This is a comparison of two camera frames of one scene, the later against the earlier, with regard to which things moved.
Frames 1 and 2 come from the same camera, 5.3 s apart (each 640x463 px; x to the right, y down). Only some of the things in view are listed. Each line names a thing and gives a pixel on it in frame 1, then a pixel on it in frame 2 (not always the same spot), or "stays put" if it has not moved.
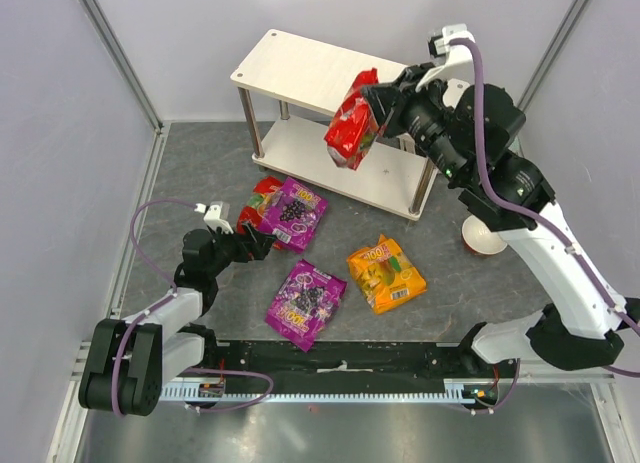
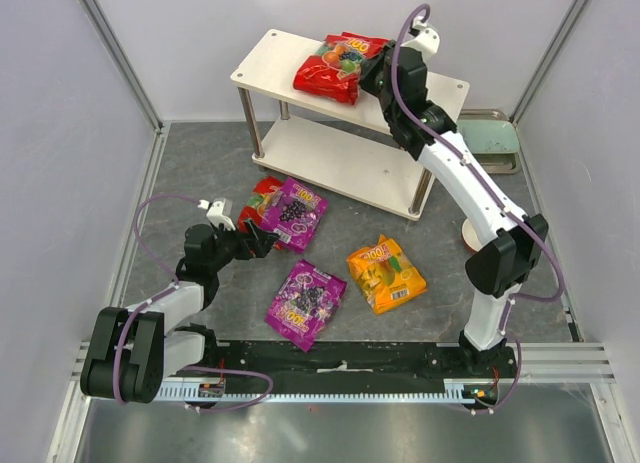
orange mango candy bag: x=385 y=276 stays put
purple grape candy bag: x=306 y=300 stays put
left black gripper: x=245 y=245 stays put
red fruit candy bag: x=354 y=127 → x=333 y=72
